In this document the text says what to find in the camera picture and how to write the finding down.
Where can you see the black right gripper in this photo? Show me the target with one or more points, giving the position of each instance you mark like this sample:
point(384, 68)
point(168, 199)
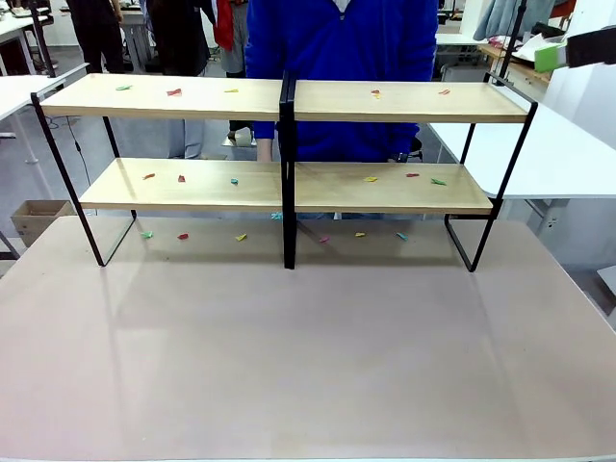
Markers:
point(594, 47)

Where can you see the person's right forearm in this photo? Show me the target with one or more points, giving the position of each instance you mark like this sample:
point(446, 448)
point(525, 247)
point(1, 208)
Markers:
point(265, 150)

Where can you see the wooden workbench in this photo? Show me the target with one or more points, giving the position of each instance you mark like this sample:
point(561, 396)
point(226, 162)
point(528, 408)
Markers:
point(527, 71)

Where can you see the black stand pole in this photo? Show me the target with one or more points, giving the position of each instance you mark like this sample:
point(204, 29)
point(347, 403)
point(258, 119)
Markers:
point(512, 43)

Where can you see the grey hanging jacket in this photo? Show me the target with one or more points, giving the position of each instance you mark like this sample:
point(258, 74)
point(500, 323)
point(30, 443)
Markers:
point(510, 19)

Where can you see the white side table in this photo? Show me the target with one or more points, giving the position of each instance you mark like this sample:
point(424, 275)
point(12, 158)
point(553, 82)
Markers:
point(21, 94)
point(553, 159)

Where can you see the black stool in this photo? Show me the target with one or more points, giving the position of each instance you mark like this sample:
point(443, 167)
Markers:
point(417, 146)

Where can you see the red and yellow paper scrap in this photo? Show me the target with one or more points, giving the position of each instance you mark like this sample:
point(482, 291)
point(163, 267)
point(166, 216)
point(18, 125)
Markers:
point(375, 93)

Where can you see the person in blue sweater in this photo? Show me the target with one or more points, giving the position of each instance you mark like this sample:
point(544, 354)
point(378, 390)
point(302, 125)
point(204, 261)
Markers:
point(346, 48)

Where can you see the red hanging garment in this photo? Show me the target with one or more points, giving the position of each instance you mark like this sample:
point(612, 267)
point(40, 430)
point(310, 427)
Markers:
point(223, 24)

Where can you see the bystander in dark jacket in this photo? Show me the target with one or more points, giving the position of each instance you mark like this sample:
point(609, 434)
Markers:
point(178, 38)

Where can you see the bystander in black clothes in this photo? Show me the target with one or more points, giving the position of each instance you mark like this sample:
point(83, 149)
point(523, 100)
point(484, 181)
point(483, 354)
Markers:
point(98, 33)

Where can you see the brown cardboard box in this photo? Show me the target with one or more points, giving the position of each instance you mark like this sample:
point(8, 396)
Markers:
point(36, 221)

